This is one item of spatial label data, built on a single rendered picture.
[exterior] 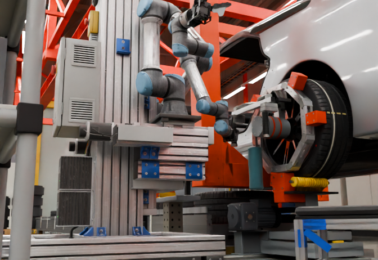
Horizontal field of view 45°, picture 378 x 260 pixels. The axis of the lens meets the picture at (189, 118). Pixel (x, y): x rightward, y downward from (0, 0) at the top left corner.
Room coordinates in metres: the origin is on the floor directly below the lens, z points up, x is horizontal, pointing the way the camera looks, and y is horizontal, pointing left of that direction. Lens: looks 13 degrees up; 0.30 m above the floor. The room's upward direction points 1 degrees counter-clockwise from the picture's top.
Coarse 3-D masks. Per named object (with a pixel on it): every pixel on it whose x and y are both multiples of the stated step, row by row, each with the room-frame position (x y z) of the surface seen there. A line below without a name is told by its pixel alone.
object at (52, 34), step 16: (176, 0) 5.68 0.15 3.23; (224, 0) 6.01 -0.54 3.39; (48, 16) 7.86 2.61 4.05; (240, 16) 6.21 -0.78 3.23; (256, 16) 6.25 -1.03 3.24; (48, 32) 7.82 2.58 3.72; (80, 32) 6.51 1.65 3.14; (48, 48) 7.82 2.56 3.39; (176, 64) 10.09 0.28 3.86; (224, 64) 7.61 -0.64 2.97; (16, 80) 13.20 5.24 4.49; (48, 80) 9.16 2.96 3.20; (16, 96) 13.22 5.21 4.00; (48, 96) 9.59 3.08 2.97
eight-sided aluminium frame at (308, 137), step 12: (300, 96) 2.54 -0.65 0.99; (300, 108) 2.54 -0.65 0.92; (312, 108) 2.54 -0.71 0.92; (252, 120) 2.98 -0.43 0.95; (312, 132) 2.53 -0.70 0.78; (300, 144) 2.56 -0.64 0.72; (264, 156) 2.95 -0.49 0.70; (300, 156) 2.64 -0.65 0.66; (264, 168) 2.88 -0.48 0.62; (276, 168) 2.78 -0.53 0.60; (288, 168) 2.67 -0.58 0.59
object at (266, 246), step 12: (264, 240) 2.99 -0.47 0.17; (276, 240) 2.95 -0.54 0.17; (288, 240) 2.85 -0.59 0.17; (336, 240) 2.76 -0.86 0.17; (348, 240) 2.68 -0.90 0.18; (264, 252) 2.95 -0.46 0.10; (276, 252) 2.84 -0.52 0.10; (288, 252) 2.74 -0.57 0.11; (312, 252) 2.56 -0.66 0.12; (336, 252) 2.61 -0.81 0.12; (348, 252) 2.65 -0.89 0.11; (360, 252) 2.69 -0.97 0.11
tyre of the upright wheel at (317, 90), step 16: (288, 80) 2.75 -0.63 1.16; (320, 96) 2.53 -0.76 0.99; (336, 96) 2.60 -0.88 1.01; (336, 112) 2.54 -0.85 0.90; (320, 128) 2.53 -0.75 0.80; (336, 128) 2.55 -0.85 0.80; (352, 128) 2.59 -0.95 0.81; (320, 144) 2.54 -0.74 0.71; (336, 144) 2.57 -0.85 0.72; (304, 160) 2.66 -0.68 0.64; (320, 160) 2.59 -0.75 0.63; (336, 160) 2.64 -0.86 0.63; (304, 176) 2.69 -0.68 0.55; (320, 176) 2.73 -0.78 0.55
